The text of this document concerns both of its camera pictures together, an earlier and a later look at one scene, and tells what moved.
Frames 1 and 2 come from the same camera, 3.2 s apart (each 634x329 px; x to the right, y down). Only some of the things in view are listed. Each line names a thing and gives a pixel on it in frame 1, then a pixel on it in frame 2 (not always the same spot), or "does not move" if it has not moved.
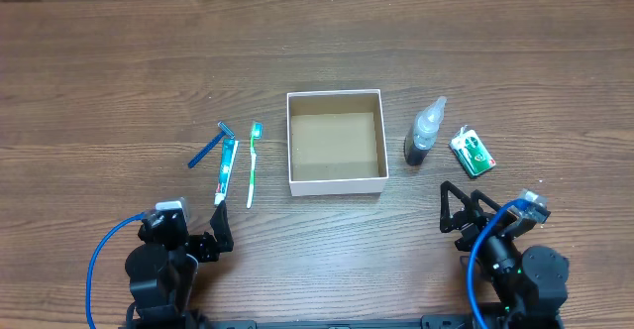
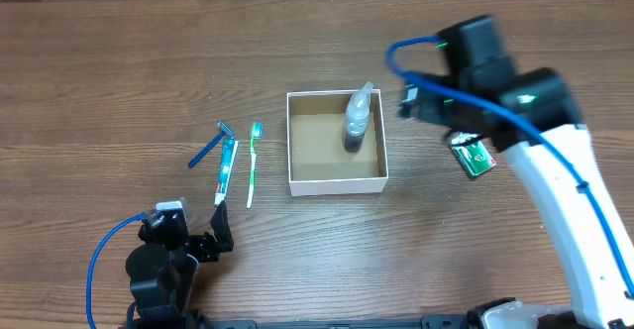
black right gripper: [478, 220] → [427, 109]
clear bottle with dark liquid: [423, 134] → [357, 119]
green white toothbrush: [257, 134] does not move
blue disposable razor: [225, 131] does not move
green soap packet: [472, 152] does not move
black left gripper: [211, 249] does not move
